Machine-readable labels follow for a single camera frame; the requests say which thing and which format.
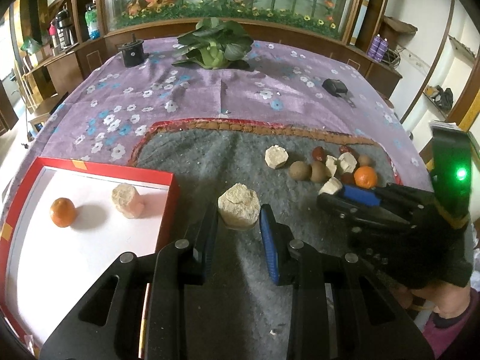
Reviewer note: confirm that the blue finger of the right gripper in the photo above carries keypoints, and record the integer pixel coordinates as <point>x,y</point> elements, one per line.
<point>358,195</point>

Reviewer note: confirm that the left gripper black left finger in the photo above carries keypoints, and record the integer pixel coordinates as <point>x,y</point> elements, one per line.
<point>202,238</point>

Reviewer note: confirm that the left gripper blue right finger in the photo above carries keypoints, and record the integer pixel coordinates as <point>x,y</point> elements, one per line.
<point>276,238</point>

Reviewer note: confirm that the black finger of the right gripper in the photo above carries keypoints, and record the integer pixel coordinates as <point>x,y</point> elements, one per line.
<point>356,212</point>

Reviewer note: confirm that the orange tangerine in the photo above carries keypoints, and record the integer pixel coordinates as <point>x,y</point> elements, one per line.
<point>63,212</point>
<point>365,177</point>

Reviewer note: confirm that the red date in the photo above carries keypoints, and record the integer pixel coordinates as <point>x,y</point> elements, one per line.
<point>347,179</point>
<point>346,149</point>
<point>319,154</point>

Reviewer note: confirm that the large beige faceted chunk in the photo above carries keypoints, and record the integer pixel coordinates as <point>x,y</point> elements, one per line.
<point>239,207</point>

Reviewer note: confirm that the small beige chunk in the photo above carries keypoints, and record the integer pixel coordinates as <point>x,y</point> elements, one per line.
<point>331,164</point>

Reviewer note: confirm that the brown oval fruit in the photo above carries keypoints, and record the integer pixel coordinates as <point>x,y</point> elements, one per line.
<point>320,173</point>

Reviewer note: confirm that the operator right hand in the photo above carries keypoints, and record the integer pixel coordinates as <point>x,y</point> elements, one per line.
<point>449,301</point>

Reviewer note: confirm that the small brown round fruit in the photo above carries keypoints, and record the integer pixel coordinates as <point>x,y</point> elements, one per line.
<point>365,161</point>

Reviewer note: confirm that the grey felt mat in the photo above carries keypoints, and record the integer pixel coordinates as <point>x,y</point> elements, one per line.
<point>271,293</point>

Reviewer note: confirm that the small black clip device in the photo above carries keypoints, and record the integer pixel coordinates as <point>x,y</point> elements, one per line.
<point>338,89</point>

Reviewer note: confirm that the red white shallow box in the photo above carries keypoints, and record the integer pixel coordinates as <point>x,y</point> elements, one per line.
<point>45,270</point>

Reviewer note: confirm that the purple spray bottles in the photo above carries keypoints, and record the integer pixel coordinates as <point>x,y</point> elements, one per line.
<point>378,48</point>

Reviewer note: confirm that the purple floral tablecloth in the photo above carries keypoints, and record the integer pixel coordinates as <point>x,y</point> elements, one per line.
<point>110,112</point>

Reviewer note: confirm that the black cylindrical device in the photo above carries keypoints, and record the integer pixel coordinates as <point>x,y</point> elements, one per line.
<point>132,52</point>

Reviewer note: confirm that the black thermos flask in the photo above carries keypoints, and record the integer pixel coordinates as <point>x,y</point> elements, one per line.
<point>64,27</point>

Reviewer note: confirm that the green blue bottle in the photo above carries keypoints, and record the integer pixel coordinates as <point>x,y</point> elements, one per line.
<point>91,20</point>

